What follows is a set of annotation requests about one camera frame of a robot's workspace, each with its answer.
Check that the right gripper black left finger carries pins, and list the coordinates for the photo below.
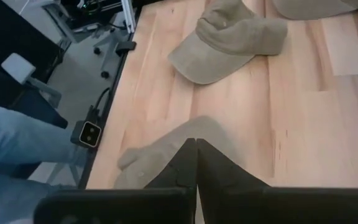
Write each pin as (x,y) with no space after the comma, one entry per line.
(172,205)

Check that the person's leg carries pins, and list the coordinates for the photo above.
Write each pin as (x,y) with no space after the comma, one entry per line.
(5,193)
(26,133)

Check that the black aluminium frame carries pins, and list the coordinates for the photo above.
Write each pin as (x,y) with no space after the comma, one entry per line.
(126,47)

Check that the table-level camera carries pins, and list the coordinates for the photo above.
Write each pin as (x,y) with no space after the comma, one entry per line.
(89,134)

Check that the tan baseball cap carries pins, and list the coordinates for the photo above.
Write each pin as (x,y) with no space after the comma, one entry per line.
(228,40)
(306,9)
(154,161)

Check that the grey office chair base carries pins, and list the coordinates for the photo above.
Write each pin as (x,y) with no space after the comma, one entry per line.
(110,51)

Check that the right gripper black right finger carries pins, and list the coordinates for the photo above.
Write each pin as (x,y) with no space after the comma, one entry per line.
(228,202)

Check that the dark grey desk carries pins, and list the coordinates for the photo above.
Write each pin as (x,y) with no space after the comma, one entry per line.
(11,31)

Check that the silver aluminium extrusion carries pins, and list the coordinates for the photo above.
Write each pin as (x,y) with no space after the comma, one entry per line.
(128,15)

